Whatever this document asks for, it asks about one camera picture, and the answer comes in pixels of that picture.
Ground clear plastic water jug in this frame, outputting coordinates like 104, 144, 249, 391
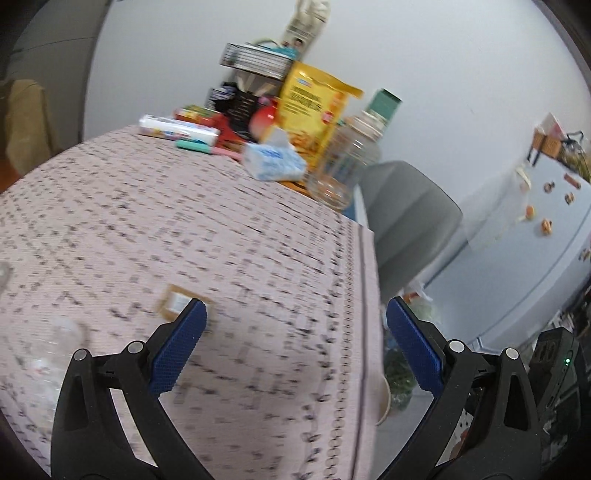
306, 115, 382, 214

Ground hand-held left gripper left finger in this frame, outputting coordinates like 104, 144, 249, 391
51, 298, 208, 480

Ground brown chair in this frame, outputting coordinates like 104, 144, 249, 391
0, 78, 62, 178

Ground bag of green vegetables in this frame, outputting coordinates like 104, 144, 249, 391
383, 350, 417, 410

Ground grey upholstered chair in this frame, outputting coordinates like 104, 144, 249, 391
359, 161, 464, 306

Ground green marker pen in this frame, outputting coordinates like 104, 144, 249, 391
176, 139, 216, 154

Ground light blue refrigerator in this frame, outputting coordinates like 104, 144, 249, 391
414, 151, 591, 354

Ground red snack package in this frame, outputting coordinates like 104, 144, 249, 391
172, 104, 228, 135

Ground white plastic bags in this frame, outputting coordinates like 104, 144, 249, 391
403, 285, 435, 320

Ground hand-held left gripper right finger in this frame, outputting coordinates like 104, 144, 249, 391
383, 296, 542, 480

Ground grey door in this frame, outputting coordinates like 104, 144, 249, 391
0, 0, 110, 144

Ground tall green box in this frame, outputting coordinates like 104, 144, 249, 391
364, 88, 403, 124

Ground yellow snack bag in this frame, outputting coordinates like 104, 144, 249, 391
276, 61, 365, 172

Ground pink marker pen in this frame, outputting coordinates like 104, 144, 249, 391
209, 145, 246, 161

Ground small brown paper packet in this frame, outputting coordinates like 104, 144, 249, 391
156, 283, 214, 325

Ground clear plastic wrapper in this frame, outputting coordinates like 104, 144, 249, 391
13, 318, 89, 386

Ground round beige trash bin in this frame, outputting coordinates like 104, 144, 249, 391
374, 376, 393, 426

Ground red round container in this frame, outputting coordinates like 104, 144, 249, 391
249, 103, 280, 142

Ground white rectangular box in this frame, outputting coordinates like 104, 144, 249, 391
138, 114, 221, 142

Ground blue tissue pack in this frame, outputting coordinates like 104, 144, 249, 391
242, 126, 308, 182

